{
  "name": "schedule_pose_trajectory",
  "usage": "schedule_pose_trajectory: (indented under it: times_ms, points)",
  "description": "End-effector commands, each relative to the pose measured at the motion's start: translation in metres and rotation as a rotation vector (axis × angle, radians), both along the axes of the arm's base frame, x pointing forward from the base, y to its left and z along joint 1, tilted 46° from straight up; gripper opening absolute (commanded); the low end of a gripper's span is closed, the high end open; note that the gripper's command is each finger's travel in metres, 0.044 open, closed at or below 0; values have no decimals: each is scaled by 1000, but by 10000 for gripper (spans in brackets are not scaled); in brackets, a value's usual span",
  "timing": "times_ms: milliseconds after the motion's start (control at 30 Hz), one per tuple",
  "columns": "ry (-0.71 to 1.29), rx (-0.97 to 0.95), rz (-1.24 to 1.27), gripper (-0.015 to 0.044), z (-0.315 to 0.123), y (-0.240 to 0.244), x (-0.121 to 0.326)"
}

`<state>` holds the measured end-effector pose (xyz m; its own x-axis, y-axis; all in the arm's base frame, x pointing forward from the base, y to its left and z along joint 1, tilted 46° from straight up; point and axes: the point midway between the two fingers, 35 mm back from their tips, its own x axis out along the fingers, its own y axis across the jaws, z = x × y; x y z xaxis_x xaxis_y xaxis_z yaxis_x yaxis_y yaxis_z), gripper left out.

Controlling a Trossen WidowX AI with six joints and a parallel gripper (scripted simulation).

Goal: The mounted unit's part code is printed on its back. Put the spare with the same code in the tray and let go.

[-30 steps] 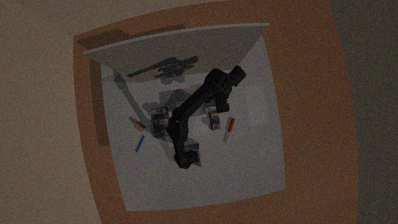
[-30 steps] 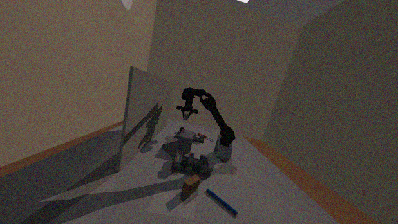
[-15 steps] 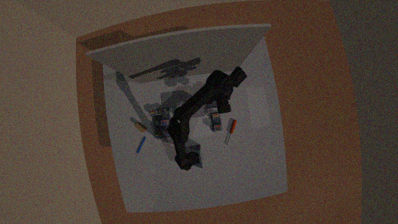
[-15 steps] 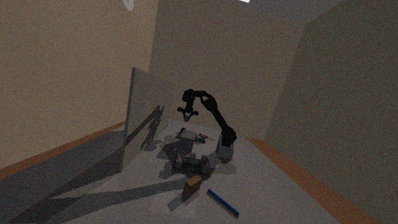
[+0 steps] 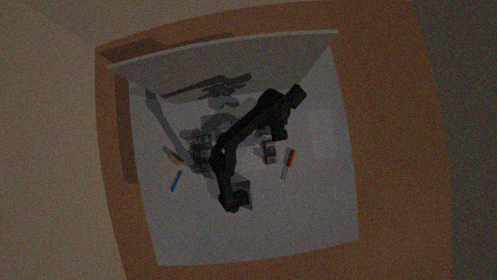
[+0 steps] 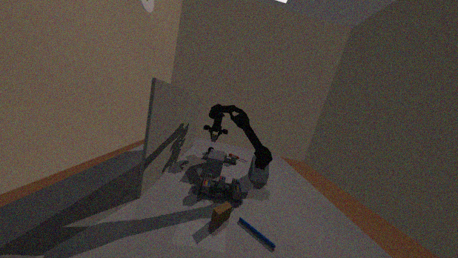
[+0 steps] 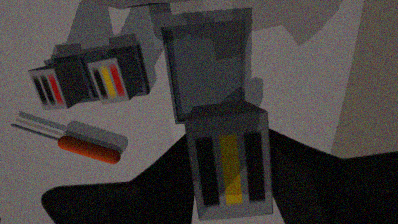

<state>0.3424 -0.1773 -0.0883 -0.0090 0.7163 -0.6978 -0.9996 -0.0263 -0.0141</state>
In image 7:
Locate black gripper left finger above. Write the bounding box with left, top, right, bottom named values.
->
left=41, top=133, right=195, bottom=224

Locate orange-handled screwdriver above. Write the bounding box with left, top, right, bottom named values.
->
left=11, top=124, right=121, bottom=165

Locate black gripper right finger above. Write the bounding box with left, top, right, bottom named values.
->
left=269, top=129, right=398, bottom=224

